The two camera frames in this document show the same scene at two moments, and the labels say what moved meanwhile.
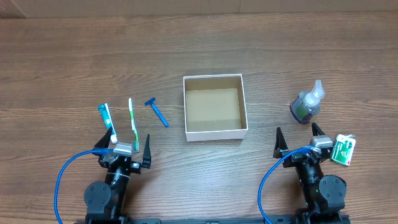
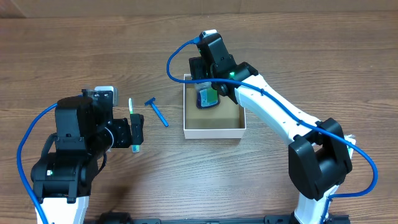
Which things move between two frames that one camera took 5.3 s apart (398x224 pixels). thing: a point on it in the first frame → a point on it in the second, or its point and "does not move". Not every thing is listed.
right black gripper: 280,147 → 197,65
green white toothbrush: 136,143 does not move
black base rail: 296,220 does not move
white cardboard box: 215,107 does not move
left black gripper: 147,154 → 125,138
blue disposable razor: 157,111 does not move
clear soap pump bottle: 305,105 → 206,96
